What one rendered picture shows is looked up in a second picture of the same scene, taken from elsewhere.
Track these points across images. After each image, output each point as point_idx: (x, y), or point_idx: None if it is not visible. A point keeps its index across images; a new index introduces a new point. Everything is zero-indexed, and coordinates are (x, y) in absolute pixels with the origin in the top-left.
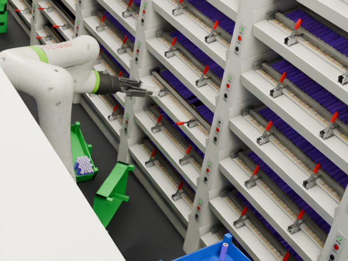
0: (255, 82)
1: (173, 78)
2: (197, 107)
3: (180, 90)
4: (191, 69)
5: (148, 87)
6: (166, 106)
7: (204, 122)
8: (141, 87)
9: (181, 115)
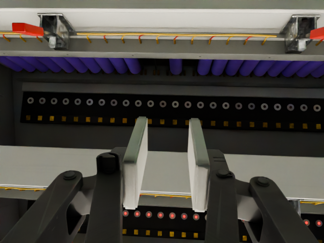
0: None
1: (313, 69)
2: (128, 61)
3: (246, 60)
4: (154, 193)
5: (190, 159)
6: (220, 9)
7: (34, 53)
8: (194, 186)
9: (132, 20)
